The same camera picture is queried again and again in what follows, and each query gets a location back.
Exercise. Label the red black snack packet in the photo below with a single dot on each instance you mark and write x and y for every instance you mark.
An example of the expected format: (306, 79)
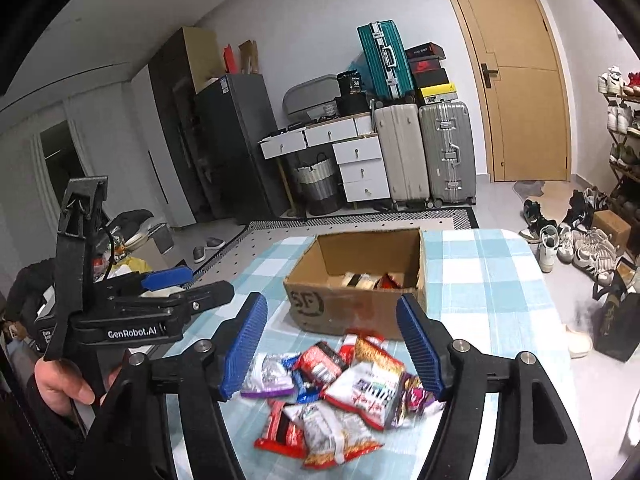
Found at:
(320, 360)

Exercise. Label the pile of shoes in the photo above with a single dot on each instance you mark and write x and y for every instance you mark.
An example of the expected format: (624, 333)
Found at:
(585, 250)

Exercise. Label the dark grey fridge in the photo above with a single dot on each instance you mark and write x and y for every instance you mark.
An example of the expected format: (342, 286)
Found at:
(235, 150)

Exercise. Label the silver purple snack packet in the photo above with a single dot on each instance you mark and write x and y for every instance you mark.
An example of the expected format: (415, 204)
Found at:
(267, 375)

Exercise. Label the brown cardboard box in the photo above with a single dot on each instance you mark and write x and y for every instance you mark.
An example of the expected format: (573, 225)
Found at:
(350, 310)

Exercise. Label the red paper bag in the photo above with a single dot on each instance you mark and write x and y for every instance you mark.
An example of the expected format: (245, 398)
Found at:
(231, 60)

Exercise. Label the grey door mat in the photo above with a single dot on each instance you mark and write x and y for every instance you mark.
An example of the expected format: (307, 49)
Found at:
(529, 188)

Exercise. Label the wooden door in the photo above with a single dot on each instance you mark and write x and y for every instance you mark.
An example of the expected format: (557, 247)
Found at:
(510, 85)

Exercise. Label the beige suitcase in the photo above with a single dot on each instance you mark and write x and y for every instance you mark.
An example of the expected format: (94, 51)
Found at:
(402, 155)

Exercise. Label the dark brown wardrobe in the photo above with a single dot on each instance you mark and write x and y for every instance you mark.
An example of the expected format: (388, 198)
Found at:
(170, 110)

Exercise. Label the purple pink snack packet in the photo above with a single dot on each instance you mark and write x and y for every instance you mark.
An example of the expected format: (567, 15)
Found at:
(417, 401)

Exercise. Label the silver suitcase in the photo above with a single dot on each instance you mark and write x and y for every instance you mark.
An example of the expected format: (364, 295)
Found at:
(447, 155)

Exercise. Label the grey bin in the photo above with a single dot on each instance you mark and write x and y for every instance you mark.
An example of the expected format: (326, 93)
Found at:
(162, 240)

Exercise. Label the red orange noodle snack packet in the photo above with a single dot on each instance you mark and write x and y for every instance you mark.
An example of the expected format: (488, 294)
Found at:
(376, 352)

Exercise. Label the white slipper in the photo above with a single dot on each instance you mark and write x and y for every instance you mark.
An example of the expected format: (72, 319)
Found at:
(577, 342)

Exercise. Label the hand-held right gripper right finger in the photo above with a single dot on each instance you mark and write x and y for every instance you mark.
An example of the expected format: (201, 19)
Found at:
(420, 350)

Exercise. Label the yellow cloth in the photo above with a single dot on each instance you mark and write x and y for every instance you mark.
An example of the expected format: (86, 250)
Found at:
(135, 265)

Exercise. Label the white drawer desk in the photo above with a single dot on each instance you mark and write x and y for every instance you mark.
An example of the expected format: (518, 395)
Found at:
(360, 160)

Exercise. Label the dark red snack packet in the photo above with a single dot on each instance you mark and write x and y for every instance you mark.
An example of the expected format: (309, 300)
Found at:
(391, 281)

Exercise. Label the red white balloon snack packet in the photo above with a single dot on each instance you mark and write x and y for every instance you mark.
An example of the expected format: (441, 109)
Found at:
(347, 346)

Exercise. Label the black tote bag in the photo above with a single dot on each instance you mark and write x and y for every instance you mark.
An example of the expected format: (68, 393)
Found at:
(617, 325)

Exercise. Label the black printed box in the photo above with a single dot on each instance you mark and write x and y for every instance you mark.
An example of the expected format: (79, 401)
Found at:
(351, 83)

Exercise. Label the white orange snack packet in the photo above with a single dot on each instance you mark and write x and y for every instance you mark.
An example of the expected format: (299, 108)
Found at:
(325, 435)

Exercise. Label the blue snack packet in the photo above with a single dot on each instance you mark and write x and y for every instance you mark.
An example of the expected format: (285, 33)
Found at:
(306, 392)

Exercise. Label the brown paper bag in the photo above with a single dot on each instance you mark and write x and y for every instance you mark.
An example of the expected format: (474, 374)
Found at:
(248, 57)

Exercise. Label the grey slipper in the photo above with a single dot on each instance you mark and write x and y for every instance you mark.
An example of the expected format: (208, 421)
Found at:
(200, 254)
(215, 243)

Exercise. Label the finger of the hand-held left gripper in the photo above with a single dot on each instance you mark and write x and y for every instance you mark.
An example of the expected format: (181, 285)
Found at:
(210, 296)
(167, 276)

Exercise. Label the grey plastic tub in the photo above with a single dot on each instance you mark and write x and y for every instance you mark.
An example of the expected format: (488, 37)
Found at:
(310, 92)

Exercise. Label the teal suitcase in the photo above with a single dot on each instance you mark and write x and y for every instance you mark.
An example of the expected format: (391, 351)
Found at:
(385, 60)

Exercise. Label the small cardboard box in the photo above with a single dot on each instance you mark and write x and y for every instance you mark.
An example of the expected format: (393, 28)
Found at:
(612, 227)

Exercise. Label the striped laundry basket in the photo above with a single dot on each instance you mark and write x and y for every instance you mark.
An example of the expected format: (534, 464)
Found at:
(315, 185)

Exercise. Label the yellow black shoe box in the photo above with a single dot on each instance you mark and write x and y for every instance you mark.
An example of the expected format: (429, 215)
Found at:
(436, 94)

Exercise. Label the person's left hand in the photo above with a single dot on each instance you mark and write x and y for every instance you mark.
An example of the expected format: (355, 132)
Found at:
(60, 385)

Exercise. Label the red black shoe box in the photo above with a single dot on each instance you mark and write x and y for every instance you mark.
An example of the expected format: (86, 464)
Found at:
(425, 66)

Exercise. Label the wooden shoe rack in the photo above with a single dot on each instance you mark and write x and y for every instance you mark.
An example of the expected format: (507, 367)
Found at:
(625, 160)

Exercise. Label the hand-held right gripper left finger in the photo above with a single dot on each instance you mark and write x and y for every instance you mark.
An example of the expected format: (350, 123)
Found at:
(246, 346)

